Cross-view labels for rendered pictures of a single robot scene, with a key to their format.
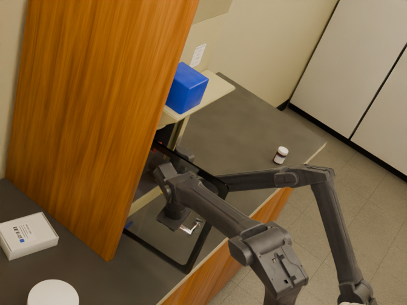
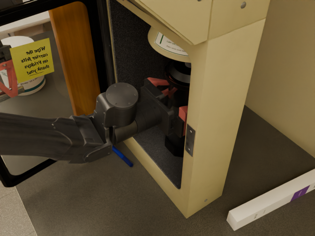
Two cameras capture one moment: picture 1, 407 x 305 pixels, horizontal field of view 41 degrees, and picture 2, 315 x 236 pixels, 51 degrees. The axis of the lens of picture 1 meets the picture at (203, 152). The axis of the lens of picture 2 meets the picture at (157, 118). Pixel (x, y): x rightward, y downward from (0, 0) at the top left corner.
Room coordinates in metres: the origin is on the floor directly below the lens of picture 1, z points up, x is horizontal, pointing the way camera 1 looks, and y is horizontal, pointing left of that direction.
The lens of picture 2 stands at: (1.74, -0.26, 1.64)
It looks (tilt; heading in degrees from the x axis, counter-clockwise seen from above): 44 degrees down; 124
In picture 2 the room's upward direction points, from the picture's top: straight up
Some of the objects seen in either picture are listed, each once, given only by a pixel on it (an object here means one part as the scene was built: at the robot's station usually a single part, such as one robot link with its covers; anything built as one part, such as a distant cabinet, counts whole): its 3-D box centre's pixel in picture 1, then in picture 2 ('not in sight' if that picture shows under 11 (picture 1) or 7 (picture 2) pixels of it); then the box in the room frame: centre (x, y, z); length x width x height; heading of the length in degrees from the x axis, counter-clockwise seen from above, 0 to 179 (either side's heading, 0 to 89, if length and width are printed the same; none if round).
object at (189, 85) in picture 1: (181, 88); not in sight; (1.33, 0.13, 1.55); 0.10 x 0.10 x 0.09; 69
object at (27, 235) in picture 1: (26, 235); not in sight; (1.14, 0.42, 0.96); 0.16 x 0.12 x 0.04; 142
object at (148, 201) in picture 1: (166, 208); (44, 95); (1.25, 0.04, 1.19); 0.30 x 0.01 x 0.40; 75
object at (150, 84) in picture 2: not in sight; (165, 93); (1.44, 0.20, 1.17); 0.09 x 0.07 x 0.07; 69
